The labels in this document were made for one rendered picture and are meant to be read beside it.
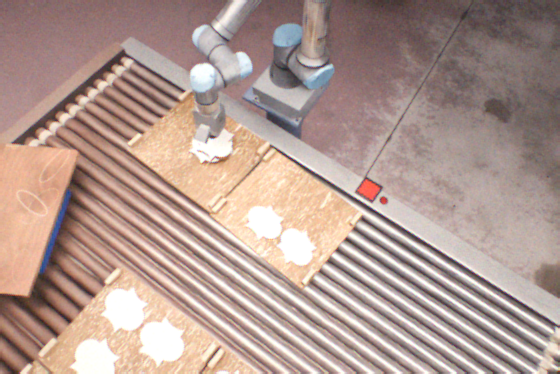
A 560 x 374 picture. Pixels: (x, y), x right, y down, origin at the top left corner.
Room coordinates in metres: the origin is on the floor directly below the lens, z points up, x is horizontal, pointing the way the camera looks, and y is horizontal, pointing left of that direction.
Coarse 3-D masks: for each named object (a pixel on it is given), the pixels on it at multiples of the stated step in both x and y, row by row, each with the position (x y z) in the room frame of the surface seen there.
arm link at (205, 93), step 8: (200, 64) 0.91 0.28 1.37; (192, 72) 0.88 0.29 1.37; (200, 72) 0.88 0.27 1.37; (208, 72) 0.88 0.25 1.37; (216, 72) 0.90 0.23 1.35; (192, 80) 0.86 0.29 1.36; (200, 80) 0.85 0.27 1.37; (208, 80) 0.86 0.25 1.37; (216, 80) 0.88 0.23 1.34; (192, 88) 0.86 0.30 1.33; (200, 88) 0.85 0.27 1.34; (208, 88) 0.85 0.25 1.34; (216, 88) 0.87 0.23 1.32; (200, 96) 0.85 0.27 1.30; (208, 96) 0.85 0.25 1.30; (216, 96) 0.87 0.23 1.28; (200, 104) 0.85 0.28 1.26; (208, 104) 0.85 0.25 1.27
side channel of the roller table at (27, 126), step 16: (112, 48) 1.32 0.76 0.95; (96, 64) 1.23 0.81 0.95; (112, 64) 1.26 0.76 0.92; (80, 80) 1.14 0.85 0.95; (48, 96) 1.05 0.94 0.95; (64, 96) 1.06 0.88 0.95; (32, 112) 0.97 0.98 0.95; (48, 112) 0.98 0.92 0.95; (16, 128) 0.90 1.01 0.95; (32, 128) 0.91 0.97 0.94
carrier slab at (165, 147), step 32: (192, 96) 1.13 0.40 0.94; (160, 128) 0.96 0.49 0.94; (192, 128) 0.98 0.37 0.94; (224, 128) 0.99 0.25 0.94; (160, 160) 0.82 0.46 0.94; (192, 160) 0.84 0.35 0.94; (224, 160) 0.85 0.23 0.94; (256, 160) 0.86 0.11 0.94; (192, 192) 0.71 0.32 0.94; (224, 192) 0.72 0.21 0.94
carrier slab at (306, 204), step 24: (264, 168) 0.83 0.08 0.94; (288, 168) 0.84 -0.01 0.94; (240, 192) 0.72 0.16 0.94; (264, 192) 0.73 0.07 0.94; (288, 192) 0.74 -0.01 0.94; (312, 192) 0.75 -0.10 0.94; (216, 216) 0.62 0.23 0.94; (240, 216) 0.63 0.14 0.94; (288, 216) 0.65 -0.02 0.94; (312, 216) 0.66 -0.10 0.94; (336, 216) 0.66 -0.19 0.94; (240, 240) 0.55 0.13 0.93; (264, 240) 0.55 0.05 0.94; (312, 240) 0.57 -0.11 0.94; (336, 240) 0.58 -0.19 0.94; (288, 264) 0.48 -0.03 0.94; (312, 264) 0.48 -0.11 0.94
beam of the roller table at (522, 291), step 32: (160, 64) 1.29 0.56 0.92; (224, 96) 1.16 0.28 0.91; (256, 128) 1.02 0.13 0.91; (320, 160) 0.90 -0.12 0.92; (352, 192) 0.78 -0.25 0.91; (384, 192) 0.79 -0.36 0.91; (416, 224) 0.67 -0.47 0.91; (448, 256) 0.56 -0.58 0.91; (480, 256) 0.57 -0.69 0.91; (512, 288) 0.47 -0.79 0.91; (544, 320) 0.38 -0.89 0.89
